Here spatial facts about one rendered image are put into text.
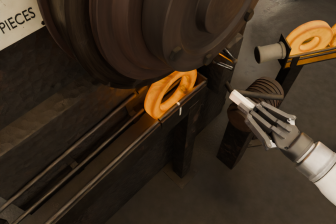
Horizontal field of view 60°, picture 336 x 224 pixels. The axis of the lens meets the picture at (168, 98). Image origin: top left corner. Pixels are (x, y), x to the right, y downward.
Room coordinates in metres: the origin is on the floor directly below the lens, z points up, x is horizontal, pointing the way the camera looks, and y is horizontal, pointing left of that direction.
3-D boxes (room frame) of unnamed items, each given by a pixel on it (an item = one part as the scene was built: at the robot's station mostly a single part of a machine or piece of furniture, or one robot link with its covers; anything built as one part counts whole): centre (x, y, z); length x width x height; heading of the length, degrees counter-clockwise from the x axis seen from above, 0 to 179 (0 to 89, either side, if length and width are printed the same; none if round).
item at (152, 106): (0.48, -0.01, 0.75); 0.18 x 0.03 x 0.18; 136
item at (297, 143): (0.33, -0.31, 0.73); 0.09 x 0.08 x 0.07; 45
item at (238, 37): (0.65, -0.17, 0.68); 0.11 x 0.08 x 0.24; 45
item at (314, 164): (0.28, -0.36, 0.73); 0.09 x 0.06 x 0.09; 135
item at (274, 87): (0.61, -0.34, 0.27); 0.22 x 0.13 x 0.53; 135
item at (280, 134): (0.37, -0.26, 0.74); 0.11 x 0.01 x 0.04; 46
